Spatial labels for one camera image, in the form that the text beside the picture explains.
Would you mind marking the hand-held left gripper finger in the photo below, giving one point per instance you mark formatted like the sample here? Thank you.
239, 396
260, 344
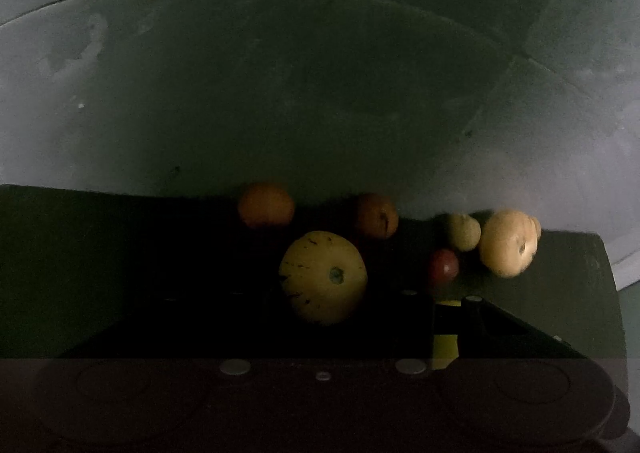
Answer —
235, 325

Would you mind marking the yellow spotted melon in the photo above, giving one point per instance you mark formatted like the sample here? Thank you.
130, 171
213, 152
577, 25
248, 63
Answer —
323, 278

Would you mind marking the orange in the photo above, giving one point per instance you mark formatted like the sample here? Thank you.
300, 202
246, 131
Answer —
266, 205

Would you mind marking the brown-orange persimmon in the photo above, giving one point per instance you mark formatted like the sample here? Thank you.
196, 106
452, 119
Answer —
376, 215

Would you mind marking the small red fruit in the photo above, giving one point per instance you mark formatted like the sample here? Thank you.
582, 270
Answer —
443, 269

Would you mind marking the small tan round fruit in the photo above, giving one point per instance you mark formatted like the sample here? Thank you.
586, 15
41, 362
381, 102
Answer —
463, 231

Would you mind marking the large yellow apple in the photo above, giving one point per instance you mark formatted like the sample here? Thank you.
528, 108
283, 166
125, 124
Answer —
509, 243

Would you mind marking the small pale yellow fruit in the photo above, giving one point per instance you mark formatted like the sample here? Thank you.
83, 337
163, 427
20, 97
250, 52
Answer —
536, 228

